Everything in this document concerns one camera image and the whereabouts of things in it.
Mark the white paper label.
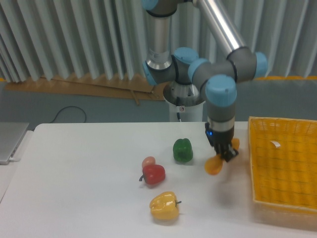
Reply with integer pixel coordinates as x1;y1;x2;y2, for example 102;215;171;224
271;141;281;148

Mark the brown egg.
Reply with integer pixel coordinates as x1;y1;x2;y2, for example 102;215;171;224
142;156;156;168

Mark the brown cardboard sheet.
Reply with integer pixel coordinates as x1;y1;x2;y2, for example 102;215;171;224
5;73;167;105

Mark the red bell pepper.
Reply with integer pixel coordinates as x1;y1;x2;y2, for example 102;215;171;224
139;164;166;185

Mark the silver laptop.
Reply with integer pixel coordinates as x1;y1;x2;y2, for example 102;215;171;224
0;122;29;165

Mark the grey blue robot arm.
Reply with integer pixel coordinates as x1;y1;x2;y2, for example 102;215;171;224
141;0;268;162

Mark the green bell pepper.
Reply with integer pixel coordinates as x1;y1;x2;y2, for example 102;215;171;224
172;138;193;163

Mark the yellow bell pepper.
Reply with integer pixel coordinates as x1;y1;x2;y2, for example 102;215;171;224
149;191;181;220

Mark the yellow woven basket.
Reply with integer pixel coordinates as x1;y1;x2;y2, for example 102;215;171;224
248;117;317;214

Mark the black floor cable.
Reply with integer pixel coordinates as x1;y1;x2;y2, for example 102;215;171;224
50;106;87;123

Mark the long orange bread loaf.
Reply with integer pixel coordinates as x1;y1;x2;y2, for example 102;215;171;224
204;138;240;176

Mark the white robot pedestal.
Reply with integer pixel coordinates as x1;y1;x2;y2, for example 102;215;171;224
163;81;205;122

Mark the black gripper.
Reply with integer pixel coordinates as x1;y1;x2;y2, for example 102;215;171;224
205;122;239;163

